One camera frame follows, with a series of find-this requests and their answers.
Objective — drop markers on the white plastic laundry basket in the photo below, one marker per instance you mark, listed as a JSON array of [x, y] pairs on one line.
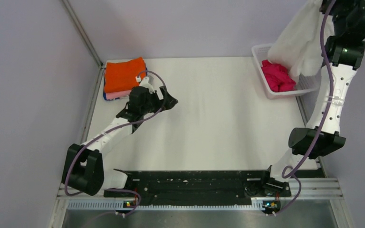
[[303, 86]]

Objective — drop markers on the aluminium frame rail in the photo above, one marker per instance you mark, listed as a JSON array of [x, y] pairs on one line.
[[309, 189]]

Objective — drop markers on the folded orange t shirt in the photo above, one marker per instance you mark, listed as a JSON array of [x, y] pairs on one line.
[[134, 64]]

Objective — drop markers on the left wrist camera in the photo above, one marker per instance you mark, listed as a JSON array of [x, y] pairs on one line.
[[146, 82]]

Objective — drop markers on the crumpled magenta t shirt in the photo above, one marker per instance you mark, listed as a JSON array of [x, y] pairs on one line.
[[277, 77]]

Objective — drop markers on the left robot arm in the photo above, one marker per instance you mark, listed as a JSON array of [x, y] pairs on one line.
[[84, 168]]

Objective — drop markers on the folded pink t shirt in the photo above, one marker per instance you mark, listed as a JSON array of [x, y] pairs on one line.
[[116, 95]]

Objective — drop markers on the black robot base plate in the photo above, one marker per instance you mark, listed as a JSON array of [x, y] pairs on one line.
[[200, 188]]

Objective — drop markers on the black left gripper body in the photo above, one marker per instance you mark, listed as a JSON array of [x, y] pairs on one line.
[[153, 103]]

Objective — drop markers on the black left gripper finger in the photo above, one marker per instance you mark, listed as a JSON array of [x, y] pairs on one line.
[[167, 99], [168, 107]]

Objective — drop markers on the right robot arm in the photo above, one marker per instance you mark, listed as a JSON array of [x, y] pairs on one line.
[[326, 37]]

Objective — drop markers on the white printed t shirt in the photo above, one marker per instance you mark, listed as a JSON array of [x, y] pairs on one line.
[[298, 46]]

